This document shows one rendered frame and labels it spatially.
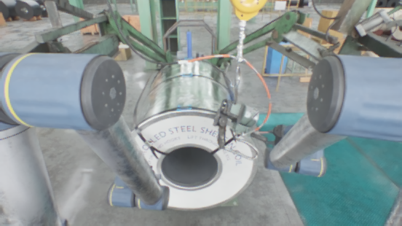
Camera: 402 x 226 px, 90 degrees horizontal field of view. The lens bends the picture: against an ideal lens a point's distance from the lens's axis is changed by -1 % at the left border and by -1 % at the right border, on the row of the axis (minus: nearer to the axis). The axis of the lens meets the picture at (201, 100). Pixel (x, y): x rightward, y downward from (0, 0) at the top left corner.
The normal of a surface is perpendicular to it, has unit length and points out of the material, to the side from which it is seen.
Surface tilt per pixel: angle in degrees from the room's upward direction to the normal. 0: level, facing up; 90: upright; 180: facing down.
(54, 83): 51
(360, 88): 57
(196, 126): 90
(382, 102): 71
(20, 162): 86
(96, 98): 88
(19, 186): 84
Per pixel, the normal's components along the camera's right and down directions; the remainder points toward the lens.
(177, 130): 0.03, 0.47
